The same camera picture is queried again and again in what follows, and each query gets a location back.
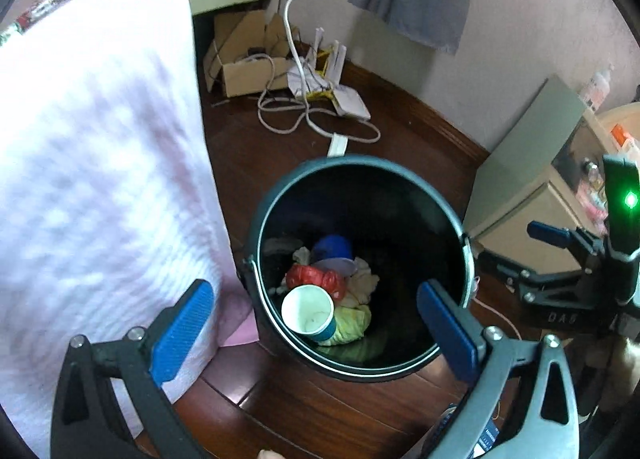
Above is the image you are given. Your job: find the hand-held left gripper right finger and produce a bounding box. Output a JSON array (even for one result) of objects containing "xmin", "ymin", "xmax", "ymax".
[{"xmin": 416, "ymin": 280, "xmax": 583, "ymax": 459}]

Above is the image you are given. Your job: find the orange white packet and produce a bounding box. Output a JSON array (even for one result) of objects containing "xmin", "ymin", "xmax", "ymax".
[{"xmin": 610, "ymin": 124, "xmax": 640, "ymax": 155}]

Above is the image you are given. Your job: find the blue white paper cup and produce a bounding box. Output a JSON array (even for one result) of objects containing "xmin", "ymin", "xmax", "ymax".
[{"xmin": 281, "ymin": 284, "xmax": 337, "ymax": 345}]

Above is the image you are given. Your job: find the blue plastic cup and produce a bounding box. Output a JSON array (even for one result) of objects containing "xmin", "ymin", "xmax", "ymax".
[{"xmin": 311, "ymin": 234, "xmax": 358, "ymax": 280}]

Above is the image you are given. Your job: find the cardboard box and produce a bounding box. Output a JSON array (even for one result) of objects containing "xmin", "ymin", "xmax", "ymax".
[{"xmin": 202, "ymin": 9, "xmax": 301, "ymax": 97}]

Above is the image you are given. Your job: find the person's right hand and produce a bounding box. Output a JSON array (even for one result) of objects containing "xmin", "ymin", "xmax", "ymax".
[{"xmin": 587, "ymin": 336, "xmax": 640, "ymax": 412}]

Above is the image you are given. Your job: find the pink floral tablecloth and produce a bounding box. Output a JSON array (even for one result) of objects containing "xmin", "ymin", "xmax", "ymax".
[{"xmin": 0, "ymin": 0, "xmax": 258, "ymax": 459}]

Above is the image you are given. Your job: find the yellow plastic bag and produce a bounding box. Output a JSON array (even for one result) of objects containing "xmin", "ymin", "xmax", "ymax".
[{"xmin": 320, "ymin": 301, "xmax": 373, "ymax": 347}]

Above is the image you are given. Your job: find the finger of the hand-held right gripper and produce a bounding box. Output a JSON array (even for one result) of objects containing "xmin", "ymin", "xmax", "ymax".
[
  {"xmin": 475, "ymin": 251, "xmax": 622, "ymax": 337},
  {"xmin": 527, "ymin": 220, "xmax": 609, "ymax": 266}
]

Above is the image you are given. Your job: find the flat white router box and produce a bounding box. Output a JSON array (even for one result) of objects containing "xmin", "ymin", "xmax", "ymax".
[{"xmin": 332, "ymin": 86, "xmax": 372, "ymax": 121}]

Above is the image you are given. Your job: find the red plastic bag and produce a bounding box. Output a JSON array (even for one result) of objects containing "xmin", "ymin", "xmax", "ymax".
[{"xmin": 285, "ymin": 264, "xmax": 348, "ymax": 300}]

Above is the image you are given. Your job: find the white router with antennas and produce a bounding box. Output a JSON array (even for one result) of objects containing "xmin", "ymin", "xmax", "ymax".
[{"xmin": 287, "ymin": 26, "xmax": 348, "ymax": 100}]

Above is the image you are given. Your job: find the thick white cable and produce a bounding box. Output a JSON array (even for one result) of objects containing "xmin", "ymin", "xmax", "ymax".
[{"xmin": 256, "ymin": 0, "xmax": 382, "ymax": 144}]

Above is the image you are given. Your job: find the white bedside cabinet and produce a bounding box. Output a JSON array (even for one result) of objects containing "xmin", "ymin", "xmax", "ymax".
[{"xmin": 465, "ymin": 74, "xmax": 640, "ymax": 280}]

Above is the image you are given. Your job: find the black trash bin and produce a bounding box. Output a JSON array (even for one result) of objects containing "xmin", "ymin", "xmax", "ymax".
[{"xmin": 241, "ymin": 154, "xmax": 475, "ymax": 384}]

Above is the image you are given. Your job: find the thin white cable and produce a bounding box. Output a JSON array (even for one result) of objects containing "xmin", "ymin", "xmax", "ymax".
[{"xmin": 470, "ymin": 289, "xmax": 523, "ymax": 340}]

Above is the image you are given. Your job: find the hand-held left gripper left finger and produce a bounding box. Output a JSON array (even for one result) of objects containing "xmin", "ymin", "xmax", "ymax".
[{"xmin": 50, "ymin": 279, "xmax": 216, "ymax": 459}]

